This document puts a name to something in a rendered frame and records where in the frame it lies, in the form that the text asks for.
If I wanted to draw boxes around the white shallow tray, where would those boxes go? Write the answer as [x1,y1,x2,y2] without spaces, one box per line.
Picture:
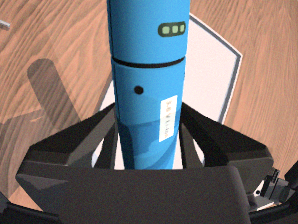
[98,12,243,124]

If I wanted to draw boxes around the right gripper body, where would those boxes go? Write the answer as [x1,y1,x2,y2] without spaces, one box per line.
[260,169,280,199]

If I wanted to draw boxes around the white l-shaped bracket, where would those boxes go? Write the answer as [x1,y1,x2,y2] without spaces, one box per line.
[254,181,274,211]

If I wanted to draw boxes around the red screwdriver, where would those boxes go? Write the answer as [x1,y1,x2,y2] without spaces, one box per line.
[0,20,10,27]

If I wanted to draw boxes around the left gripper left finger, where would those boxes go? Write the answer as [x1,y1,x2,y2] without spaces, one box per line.
[23,102,119,169]

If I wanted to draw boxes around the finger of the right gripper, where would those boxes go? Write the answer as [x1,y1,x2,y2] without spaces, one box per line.
[267,167,275,176]

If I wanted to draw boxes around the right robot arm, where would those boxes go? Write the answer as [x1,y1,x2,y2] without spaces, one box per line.
[269,160,298,205]

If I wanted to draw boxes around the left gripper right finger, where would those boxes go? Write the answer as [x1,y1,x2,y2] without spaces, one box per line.
[178,102,274,194]

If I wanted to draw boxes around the blue electric screwdriver body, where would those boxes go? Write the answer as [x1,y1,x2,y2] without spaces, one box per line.
[107,0,190,169]

